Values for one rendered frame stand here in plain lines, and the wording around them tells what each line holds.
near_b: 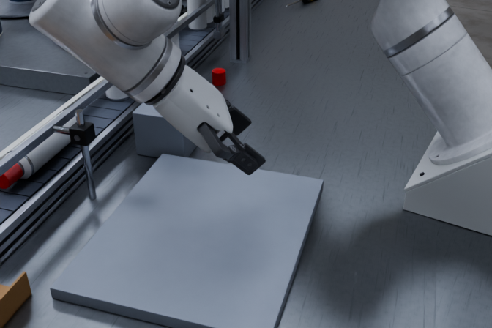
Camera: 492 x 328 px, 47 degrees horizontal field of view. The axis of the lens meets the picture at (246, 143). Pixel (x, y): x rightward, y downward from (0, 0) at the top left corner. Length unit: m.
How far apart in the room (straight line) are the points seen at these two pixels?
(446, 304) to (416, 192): 0.20
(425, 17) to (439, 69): 0.08
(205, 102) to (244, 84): 0.69
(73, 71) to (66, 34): 0.73
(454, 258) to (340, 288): 0.18
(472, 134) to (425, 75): 0.12
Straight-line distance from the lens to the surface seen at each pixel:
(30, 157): 0.96
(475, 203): 0.93
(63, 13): 0.63
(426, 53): 0.90
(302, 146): 1.11
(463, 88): 0.91
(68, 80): 1.36
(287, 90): 1.34
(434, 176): 0.92
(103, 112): 1.16
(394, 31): 0.90
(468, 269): 0.88
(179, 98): 0.67
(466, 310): 0.82
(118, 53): 0.64
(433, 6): 0.91
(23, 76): 1.43
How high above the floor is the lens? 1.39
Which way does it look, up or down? 30 degrees down
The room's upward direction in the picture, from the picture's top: straight up
